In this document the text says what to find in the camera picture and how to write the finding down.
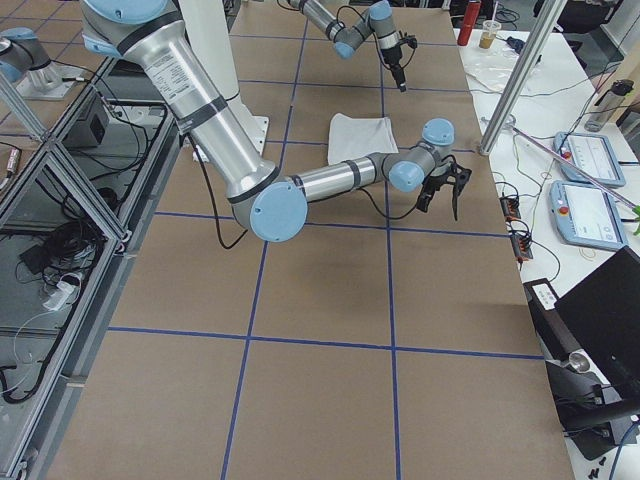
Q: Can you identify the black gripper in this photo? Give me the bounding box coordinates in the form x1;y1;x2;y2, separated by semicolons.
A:
415;155;472;220
377;31;418;92

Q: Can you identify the grey cartoon print t-shirt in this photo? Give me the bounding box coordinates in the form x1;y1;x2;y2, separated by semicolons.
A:
327;113;398;165

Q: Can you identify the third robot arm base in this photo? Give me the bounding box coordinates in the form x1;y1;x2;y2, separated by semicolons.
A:
1;27;84;100

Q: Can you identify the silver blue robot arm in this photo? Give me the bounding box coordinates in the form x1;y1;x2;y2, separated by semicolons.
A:
80;1;472;242
281;0;418;92

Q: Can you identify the orange relay board far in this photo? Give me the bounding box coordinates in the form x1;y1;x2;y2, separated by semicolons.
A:
499;196;522;221

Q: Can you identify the orange relay board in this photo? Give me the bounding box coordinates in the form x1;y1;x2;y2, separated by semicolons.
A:
510;231;533;263
499;196;522;221

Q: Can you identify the clear plastic sheet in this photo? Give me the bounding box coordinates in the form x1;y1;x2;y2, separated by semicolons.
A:
461;47;519;93

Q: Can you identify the orange relay board near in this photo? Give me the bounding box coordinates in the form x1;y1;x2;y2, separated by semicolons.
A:
510;231;533;263

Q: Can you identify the iced coffee cup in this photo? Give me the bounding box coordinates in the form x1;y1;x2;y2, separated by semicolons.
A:
479;19;502;49

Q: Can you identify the red bottle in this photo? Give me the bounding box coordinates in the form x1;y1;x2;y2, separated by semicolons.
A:
457;0;482;46

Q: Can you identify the blue teach pendant near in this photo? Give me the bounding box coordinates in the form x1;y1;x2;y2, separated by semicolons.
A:
549;181;628;251

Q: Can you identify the blue teach pendant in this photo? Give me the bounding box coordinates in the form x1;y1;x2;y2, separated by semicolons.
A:
553;132;626;188
549;181;628;251

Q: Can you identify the blue teach pendant far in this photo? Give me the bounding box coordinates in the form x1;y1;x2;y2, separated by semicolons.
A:
553;132;626;188

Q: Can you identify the grey water bottle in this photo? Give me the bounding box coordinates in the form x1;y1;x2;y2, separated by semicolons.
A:
584;79;634;132

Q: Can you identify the metal grabber stick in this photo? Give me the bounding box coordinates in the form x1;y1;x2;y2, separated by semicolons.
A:
502;115;639;215

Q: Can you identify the black laptop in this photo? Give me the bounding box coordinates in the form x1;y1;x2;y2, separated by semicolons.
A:
555;247;639;398

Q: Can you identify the grey power box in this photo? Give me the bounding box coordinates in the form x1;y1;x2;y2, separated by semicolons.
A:
63;96;109;148

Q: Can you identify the aluminium frame post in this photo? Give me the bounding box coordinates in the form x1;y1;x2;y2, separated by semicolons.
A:
479;0;567;156

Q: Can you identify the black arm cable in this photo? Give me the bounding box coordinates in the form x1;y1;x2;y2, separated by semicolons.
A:
187;134;426;250

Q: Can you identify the black camera stand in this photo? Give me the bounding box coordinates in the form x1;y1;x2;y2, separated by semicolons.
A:
523;279;639;460

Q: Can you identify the aluminium frame rack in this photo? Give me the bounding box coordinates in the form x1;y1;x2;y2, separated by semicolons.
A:
1;60;178;479

